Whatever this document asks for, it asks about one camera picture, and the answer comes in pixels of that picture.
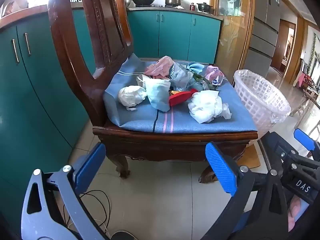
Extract carved wooden chair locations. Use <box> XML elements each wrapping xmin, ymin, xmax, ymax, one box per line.
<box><xmin>47</xmin><ymin>0</ymin><xmax>258</xmax><ymax>184</ymax></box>

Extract black floor cables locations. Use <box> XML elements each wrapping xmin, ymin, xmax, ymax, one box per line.
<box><xmin>62</xmin><ymin>190</ymin><xmax>112</xmax><ymax>240</ymax></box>

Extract white plastic bag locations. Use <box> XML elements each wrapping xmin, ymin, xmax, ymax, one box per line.
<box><xmin>118</xmin><ymin>85</ymin><xmax>148</xmax><ymax>111</ymax></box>

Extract pink plastic bag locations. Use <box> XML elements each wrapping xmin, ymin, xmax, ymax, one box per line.
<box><xmin>144</xmin><ymin>56</ymin><xmax>175</xmax><ymax>78</ymax></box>

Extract blue striped seat cloth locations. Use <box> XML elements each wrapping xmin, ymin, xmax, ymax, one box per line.
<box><xmin>103</xmin><ymin>54</ymin><xmax>258</xmax><ymax>133</ymax></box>

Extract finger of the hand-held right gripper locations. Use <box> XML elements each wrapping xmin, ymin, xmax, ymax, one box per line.
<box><xmin>266</xmin><ymin>131</ymin><xmax>299</xmax><ymax>170</ymax></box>
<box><xmin>294</xmin><ymin>128</ymin><xmax>320</xmax><ymax>160</ymax></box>

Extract red packet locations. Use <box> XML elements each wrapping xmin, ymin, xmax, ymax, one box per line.
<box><xmin>169</xmin><ymin>88</ymin><xmax>198</xmax><ymax>107</ymax></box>

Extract wooden doorway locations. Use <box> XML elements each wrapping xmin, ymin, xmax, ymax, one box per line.
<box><xmin>271</xmin><ymin>20</ymin><xmax>297</xmax><ymax>73</ymax></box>

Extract white tissue paper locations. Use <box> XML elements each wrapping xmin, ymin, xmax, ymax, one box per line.
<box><xmin>187</xmin><ymin>90</ymin><xmax>232</xmax><ymax>124</ymax></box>

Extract light blue cloth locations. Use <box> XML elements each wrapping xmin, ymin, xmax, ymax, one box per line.
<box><xmin>186</xmin><ymin>62</ymin><xmax>206</xmax><ymax>74</ymax></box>

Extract green garland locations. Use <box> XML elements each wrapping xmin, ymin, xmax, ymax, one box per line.
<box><xmin>309</xmin><ymin>32</ymin><xmax>318</xmax><ymax>75</ymax></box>

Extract brown cardboard floor piece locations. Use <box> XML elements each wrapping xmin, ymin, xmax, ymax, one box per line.
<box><xmin>237</xmin><ymin>145</ymin><xmax>260</xmax><ymax>168</ymax></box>

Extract grey refrigerator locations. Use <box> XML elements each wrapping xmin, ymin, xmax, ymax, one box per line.
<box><xmin>244</xmin><ymin>0</ymin><xmax>282</xmax><ymax>72</ymax></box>

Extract teal side cabinet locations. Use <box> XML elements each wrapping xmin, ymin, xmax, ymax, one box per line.
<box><xmin>0</xmin><ymin>9</ymin><xmax>97</xmax><ymax>230</ymax></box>

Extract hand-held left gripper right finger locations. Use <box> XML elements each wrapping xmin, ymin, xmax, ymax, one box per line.
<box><xmin>200</xmin><ymin>142</ymin><xmax>289</xmax><ymax>240</ymax></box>

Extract teal kitchen base cabinet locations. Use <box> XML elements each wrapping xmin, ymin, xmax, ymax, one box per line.
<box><xmin>127</xmin><ymin>10</ymin><xmax>223</xmax><ymax>64</ymax></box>

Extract pink hanging clothes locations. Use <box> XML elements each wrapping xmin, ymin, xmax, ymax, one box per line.
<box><xmin>297</xmin><ymin>72</ymin><xmax>308</xmax><ymax>88</ymax></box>

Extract white plastic mesh basket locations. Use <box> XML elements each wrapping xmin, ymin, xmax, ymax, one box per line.
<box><xmin>233</xmin><ymin>69</ymin><xmax>292</xmax><ymax>140</ymax></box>

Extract person's right hand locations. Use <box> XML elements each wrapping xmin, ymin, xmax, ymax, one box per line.
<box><xmin>287</xmin><ymin>195</ymin><xmax>309</xmax><ymax>232</ymax></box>

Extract wooden framed glass door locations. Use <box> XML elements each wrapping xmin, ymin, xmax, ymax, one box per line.
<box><xmin>210</xmin><ymin>0</ymin><xmax>255</xmax><ymax>77</ymax></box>

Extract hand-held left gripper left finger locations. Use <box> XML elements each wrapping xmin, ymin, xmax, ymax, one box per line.
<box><xmin>21</xmin><ymin>142</ymin><xmax>110</xmax><ymax>240</ymax></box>

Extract clear plastic bag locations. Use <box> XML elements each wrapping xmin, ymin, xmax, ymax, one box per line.
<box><xmin>169</xmin><ymin>62</ymin><xmax>194</xmax><ymax>92</ymax></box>

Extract green clear plastic wrapper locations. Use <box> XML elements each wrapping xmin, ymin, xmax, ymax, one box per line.
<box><xmin>192</xmin><ymin>74</ymin><xmax>215</xmax><ymax>92</ymax></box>

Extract small pink wrapper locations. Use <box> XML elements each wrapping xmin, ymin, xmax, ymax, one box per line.
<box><xmin>204</xmin><ymin>65</ymin><xmax>225</xmax><ymax>85</ymax></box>

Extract light blue plastic bag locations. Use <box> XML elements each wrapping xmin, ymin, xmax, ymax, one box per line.
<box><xmin>145</xmin><ymin>78</ymin><xmax>172</xmax><ymax>112</ymax></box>

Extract black cooking pot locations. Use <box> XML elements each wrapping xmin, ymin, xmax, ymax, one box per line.
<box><xmin>197</xmin><ymin>2</ymin><xmax>213</xmax><ymax>14</ymax></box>

